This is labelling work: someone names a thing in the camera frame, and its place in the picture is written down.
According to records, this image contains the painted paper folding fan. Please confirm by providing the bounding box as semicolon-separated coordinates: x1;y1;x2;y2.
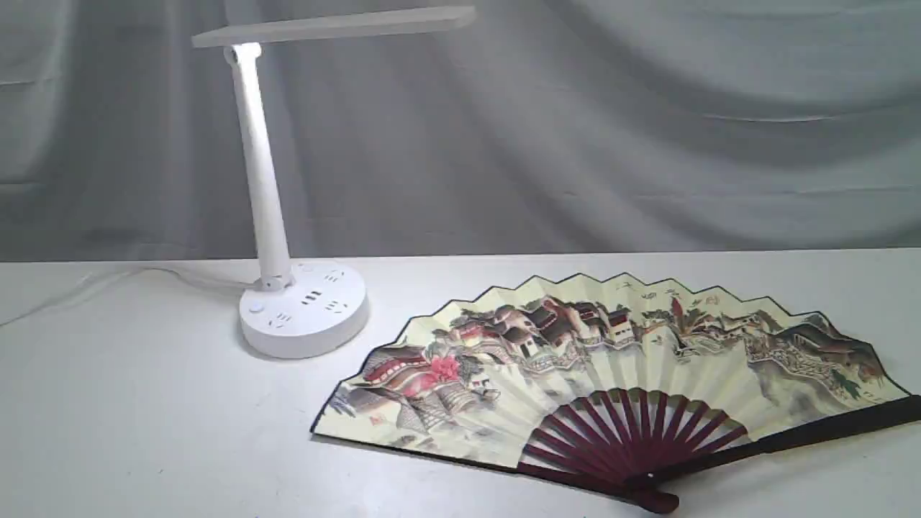
310;273;919;514

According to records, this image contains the white desk lamp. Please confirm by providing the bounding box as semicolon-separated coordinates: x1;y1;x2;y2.
191;6;476;360

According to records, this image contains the grey backdrop cloth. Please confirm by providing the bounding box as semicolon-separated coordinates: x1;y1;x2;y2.
2;1;920;262

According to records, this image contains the white power cable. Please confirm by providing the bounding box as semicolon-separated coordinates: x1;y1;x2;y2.
0;266;253;328

